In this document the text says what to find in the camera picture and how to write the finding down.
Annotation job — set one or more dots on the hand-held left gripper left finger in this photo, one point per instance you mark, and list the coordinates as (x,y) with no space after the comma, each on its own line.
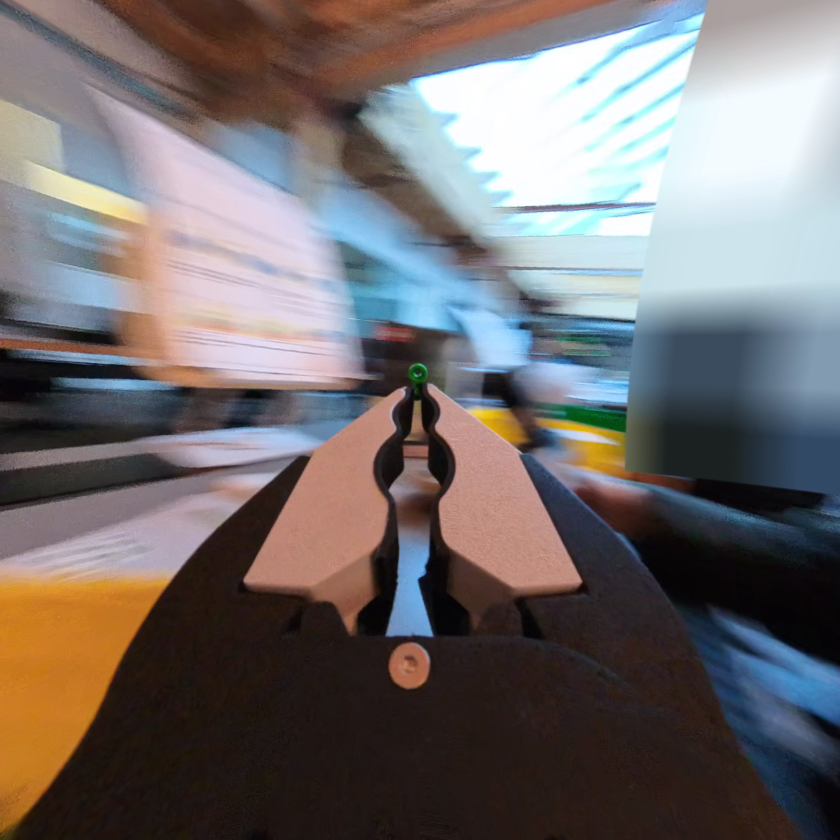
(328,525)

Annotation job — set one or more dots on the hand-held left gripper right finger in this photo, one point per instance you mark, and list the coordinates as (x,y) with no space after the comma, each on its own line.
(505,525)

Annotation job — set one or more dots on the small green round brick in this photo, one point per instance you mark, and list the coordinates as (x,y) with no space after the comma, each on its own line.
(418,374)

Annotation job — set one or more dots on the yellow plastic bin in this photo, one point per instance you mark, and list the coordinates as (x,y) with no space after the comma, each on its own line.
(584,446)
(65,656)

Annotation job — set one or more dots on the person's right forearm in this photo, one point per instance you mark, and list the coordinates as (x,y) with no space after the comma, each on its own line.
(735,544)

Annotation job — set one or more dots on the grey desk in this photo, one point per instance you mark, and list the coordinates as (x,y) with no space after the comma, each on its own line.
(131,525)

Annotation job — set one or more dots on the green plastic crate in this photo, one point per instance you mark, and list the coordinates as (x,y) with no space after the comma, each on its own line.
(590,417)

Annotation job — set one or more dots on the printed instruction sheet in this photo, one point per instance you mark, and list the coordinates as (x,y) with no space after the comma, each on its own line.
(249,275)

